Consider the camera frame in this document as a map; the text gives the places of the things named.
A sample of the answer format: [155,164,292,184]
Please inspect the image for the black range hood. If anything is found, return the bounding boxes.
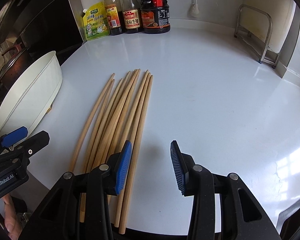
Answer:
[0,0,83,55]

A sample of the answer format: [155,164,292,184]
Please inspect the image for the dark jug with red handle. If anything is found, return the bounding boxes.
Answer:
[137,0,171,34]

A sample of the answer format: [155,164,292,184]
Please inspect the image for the slim yellow-cap glass bottle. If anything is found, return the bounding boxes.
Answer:
[104,0,123,36]

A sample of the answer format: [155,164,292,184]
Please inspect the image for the clear soy sauce bottle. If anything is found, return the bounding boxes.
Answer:
[119,0,143,34]

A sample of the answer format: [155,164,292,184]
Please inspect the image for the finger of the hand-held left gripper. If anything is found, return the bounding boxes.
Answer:
[1,127,28,148]
[14,131,50,160]

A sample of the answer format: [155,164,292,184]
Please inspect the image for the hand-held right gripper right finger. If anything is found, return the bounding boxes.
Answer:
[170,140,282,240]

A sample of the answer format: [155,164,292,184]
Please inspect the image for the white oval plastic basin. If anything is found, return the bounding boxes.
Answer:
[0,51,63,137]

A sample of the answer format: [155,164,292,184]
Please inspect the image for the pile of wooden chopsticks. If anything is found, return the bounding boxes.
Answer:
[69,68,141,223]

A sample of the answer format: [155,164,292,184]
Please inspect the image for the stainless steel rack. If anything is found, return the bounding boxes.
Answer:
[234,4,282,68]

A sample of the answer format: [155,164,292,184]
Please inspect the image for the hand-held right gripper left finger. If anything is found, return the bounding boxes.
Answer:
[20,140,132,240]

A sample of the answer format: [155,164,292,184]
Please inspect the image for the dark pot with glass lid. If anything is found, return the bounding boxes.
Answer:
[0,42,28,98]

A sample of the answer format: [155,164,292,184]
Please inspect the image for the person's left hand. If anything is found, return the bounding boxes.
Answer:
[2,194,24,239]

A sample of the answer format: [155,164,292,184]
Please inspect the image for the green seasoning pouch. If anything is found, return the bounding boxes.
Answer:
[82,1,110,42]

